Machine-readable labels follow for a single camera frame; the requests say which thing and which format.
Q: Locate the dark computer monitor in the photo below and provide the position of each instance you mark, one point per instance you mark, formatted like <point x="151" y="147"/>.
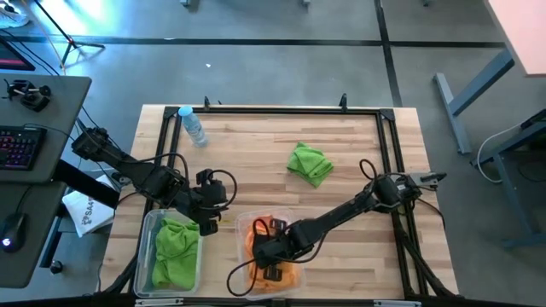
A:
<point x="15" y="55"/>

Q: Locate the orange microfiber towel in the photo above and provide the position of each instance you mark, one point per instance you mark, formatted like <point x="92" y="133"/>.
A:
<point x="290" y="279"/>

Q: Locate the silver metal bracket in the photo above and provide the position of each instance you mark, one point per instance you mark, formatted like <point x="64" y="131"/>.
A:
<point x="396" y="304"/>
<point x="160" y="302"/>

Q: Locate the black desk clamp tool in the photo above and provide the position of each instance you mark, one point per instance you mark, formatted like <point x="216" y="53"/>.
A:
<point x="32" y="98"/>

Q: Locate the pale pink table top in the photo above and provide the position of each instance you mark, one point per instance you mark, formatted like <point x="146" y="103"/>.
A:
<point x="520" y="30"/>

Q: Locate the black flat bar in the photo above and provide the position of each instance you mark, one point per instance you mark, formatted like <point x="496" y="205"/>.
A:
<point x="85" y="183"/>

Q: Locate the black computer mouse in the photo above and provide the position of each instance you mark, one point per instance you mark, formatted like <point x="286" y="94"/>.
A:
<point x="13" y="230"/>

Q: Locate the black tripod stand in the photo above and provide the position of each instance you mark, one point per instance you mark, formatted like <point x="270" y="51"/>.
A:
<point x="71" y="42"/>

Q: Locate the clear plastic bin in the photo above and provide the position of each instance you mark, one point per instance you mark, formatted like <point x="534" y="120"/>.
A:
<point x="143" y="264"/>
<point x="243" y="215"/>

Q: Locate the white shoe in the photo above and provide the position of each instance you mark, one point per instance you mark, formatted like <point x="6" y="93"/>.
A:
<point x="13" y="19"/>

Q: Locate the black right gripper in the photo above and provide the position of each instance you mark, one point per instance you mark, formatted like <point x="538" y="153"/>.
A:
<point x="277" y="249"/>

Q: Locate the black table clamp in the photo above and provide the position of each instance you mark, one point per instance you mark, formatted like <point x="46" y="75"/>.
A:
<point x="206" y="101"/>
<point x="342" y="101"/>

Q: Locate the black round knob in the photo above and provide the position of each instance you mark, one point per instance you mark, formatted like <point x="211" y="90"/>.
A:
<point x="56" y="267"/>

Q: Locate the dark grey desk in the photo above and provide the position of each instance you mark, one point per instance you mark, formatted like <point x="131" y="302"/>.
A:
<point x="64" y="98"/>

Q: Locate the clear plastic water bottle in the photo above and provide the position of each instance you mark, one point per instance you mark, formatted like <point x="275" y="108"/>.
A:
<point x="194" y="128"/>

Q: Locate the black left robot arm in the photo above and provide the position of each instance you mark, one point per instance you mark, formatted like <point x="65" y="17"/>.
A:
<point x="141" y="179"/>

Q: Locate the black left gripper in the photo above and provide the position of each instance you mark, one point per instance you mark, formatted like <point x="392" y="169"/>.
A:
<point x="209" y="196"/>

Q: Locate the grey table leg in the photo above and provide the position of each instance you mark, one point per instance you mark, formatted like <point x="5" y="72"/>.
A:
<point x="482" y="83"/>

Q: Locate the black aluminium rig frame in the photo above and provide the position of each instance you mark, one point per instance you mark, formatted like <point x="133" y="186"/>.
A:
<point x="298" y="110"/>

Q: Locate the blue-grey desk frame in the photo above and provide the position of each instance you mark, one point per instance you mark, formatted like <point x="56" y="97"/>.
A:
<point x="514" y="194"/>

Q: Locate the white printed bag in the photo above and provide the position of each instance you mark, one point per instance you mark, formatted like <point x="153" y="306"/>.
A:
<point x="87" y="213"/>

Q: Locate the black backlit keyboard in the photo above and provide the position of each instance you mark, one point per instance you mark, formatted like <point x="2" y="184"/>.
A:
<point x="21" y="147"/>

